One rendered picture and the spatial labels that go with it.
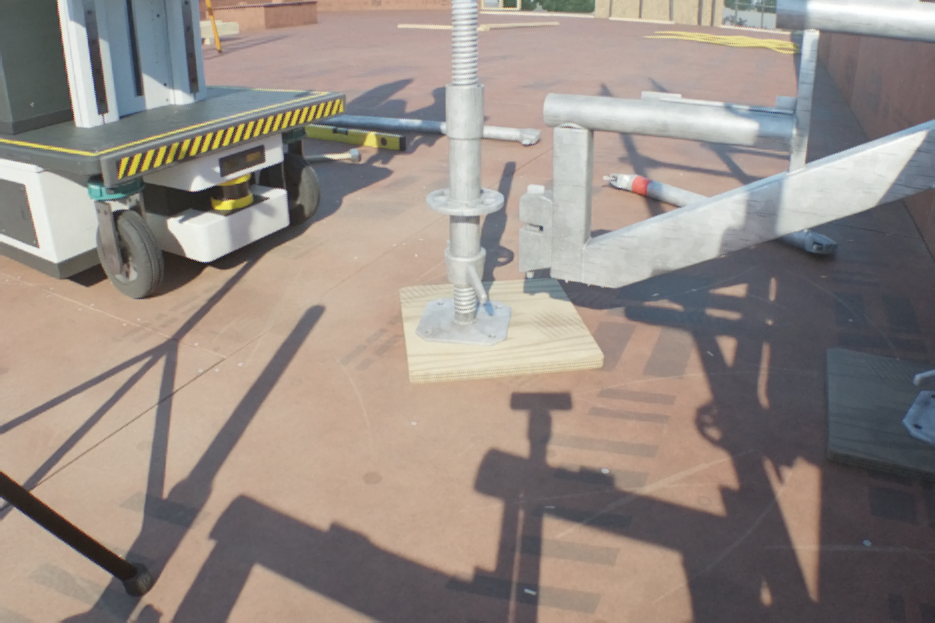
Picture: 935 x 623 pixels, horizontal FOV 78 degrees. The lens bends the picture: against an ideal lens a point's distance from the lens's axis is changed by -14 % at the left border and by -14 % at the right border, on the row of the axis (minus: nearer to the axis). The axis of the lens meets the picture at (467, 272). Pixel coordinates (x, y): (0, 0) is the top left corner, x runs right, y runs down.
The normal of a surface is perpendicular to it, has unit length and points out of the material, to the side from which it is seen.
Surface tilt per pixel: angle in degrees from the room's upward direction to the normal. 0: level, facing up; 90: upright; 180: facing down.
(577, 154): 90
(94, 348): 0
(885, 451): 0
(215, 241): 90
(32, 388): 0
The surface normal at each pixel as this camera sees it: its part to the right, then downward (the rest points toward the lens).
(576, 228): -0.44, 0.37
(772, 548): 0.00, -0.91
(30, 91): 0.87, 0.20
